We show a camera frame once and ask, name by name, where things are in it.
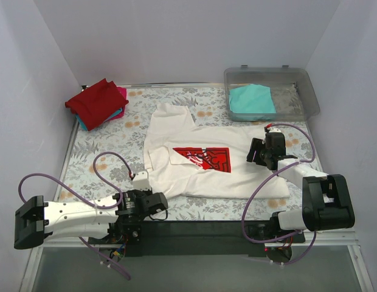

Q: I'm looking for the white Coca-Cola t-shirt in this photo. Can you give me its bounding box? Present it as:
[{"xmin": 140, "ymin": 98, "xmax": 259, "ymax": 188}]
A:
[{"xmin": 144, "ymin": 103, "xmax": 271, "ymax": 199}]

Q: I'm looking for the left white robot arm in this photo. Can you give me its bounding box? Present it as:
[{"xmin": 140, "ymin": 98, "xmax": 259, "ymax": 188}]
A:
[{"xmin": 14, "ymin": 190, "xmax": 168, "ymax": 250}]

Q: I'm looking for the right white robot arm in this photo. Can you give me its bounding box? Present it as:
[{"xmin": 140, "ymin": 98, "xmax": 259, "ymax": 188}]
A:
[{"xmin": 244, "ymin": 130, "xmax": 355, "ymax": 243}]

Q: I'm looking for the teal t-shirt in bin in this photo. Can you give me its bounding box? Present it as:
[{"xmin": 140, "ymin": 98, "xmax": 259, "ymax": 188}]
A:
[{"xmin": 229, "ymin": 84, "xmax": 276, "ymax": 114}]

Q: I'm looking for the clear plastic bin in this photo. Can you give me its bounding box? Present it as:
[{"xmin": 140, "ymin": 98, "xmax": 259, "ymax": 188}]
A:
[{"xmin": 224, "ymin": 65, "xmax": 320, "ymax": 122}]

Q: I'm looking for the folded teal t-shirt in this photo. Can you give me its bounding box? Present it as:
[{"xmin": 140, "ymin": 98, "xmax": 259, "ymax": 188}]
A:
[{"xmin": 74, "ymin": 106, "xmax": 124, "ymax": 130}]

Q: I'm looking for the folded red t-shirt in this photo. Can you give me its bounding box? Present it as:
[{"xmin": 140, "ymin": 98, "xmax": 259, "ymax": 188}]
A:
[{"xmin": 64, "ymin": 78, "xmax": 117, "ymax": 131}]

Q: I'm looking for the folded pink t-shirt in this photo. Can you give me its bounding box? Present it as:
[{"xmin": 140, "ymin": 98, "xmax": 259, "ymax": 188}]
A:
[{"xmin": 106, "ymin": 86, "xmax": 129, "ymax": 122}]

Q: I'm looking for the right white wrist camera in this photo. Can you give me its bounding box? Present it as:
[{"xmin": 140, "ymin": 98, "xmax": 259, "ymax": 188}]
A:
[{"xmin": 265, "ymin": 124, "xmax": 282, "ymax": 133}]

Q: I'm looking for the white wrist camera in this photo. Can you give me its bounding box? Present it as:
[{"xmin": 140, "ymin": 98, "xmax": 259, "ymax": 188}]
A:
[
  {"xmin": 132, "ymin": 170, "xmax": 151, "ymax": 191},
  {"xmin": 265, "ymin": 124, "xmax": 282, "ymax": 133}
]

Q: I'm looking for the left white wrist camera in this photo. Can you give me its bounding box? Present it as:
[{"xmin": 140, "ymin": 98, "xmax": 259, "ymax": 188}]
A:
[{"xmin": 132, "ymin": 170, "xmax": 151, "ymax": 191}]

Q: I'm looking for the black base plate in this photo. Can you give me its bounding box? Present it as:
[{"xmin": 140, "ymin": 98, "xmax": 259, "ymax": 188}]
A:
[{"xmin": 88, "ymin": 220, "xmax": 290, "ymax": 257}]

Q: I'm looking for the aluminium frame rail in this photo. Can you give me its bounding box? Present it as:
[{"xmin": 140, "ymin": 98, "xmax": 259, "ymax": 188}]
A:
[{"xmin": 21, "ymin": 230, "xmax": 373, "ymax": 291}]

